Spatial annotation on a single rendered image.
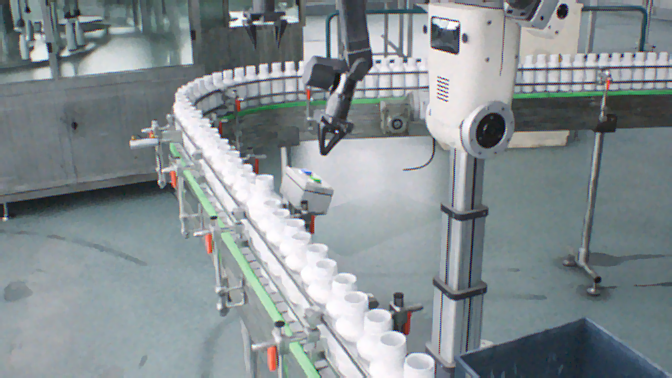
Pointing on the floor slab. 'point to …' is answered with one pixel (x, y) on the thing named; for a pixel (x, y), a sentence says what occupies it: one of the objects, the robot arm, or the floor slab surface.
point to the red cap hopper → (389, 41)
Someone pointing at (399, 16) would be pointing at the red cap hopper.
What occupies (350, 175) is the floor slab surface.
